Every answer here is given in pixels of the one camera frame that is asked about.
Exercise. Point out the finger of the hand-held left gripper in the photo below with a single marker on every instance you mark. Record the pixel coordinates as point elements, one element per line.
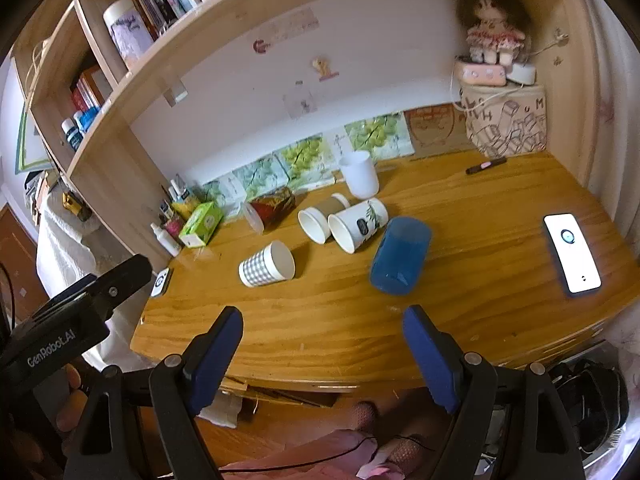
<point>122,280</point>

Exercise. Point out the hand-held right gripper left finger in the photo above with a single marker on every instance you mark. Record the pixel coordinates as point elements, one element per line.
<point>216,360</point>

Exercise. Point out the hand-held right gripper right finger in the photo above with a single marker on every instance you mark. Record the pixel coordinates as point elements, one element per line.
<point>431,360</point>

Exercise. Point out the checkered paper cup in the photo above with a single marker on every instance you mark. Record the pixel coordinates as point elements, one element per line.
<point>260,269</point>

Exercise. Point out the blue plastic cup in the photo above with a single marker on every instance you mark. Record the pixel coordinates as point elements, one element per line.
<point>400,257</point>

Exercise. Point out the leaf print paper cup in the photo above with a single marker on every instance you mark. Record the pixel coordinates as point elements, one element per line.
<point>361,222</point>

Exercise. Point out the clear cup with red contents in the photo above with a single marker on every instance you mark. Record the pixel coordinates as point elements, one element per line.
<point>272,207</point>

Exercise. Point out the brown sleeve paper cup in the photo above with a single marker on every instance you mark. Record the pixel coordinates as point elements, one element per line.
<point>322,215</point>

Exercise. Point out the white plastic cup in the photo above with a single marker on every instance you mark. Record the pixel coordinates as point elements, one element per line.
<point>359,177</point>

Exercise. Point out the person's left hand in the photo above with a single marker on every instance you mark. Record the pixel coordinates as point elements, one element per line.
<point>70,412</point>

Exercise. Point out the small white square device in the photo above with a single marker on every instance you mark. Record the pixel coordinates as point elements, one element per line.
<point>160,282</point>

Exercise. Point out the white spray bottle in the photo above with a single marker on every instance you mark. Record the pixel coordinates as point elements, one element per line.
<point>166,240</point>

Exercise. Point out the white cloth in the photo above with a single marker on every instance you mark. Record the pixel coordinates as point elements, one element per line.
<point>65,255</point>

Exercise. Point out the pink container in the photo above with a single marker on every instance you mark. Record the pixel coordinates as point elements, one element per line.
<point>174,227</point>

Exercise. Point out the yellow toy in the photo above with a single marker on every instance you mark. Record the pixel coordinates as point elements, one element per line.
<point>71,205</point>

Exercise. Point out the green tissue box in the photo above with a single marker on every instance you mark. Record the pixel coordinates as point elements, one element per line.
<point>201,222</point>

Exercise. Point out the small white bottle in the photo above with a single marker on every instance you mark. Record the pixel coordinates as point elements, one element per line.
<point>176,191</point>

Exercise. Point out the wooden bookshelf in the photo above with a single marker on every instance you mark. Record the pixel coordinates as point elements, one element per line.
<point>115,175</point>

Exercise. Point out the pink clothing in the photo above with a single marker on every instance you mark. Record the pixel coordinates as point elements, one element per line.
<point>345,452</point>

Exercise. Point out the green bordered paper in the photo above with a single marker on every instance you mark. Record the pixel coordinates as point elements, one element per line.
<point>27,152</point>

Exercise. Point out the black bag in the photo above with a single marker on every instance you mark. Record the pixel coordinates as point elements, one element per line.
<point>597,400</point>

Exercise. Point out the green leaf painting card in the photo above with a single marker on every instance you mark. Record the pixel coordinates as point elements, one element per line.
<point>264,176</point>
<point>305,156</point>
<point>375,132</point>

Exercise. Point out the white smartphone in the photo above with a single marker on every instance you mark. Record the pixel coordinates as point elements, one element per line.
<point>572,252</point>

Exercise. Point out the row of red-spined books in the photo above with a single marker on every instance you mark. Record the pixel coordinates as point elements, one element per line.
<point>90,87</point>

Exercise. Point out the black marker pen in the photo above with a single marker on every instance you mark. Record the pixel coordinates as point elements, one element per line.
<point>485,165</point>

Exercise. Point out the brown cardboard card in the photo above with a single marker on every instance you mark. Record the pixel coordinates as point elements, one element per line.
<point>432,127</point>

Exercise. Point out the white purple print canister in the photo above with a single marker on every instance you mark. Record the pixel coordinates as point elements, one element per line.
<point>127,32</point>

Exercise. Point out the printed storage box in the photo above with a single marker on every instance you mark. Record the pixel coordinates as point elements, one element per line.
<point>505,122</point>

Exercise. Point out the white round device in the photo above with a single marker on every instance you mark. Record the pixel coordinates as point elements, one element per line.
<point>522,75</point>

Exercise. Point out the rag doll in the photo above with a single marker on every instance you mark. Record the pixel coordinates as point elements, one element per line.
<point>492,25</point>

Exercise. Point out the pink round wall sticker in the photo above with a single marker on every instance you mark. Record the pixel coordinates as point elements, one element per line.
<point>261,46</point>

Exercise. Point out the yellow pink wall sticker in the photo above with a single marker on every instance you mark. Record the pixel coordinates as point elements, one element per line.
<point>326,67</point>

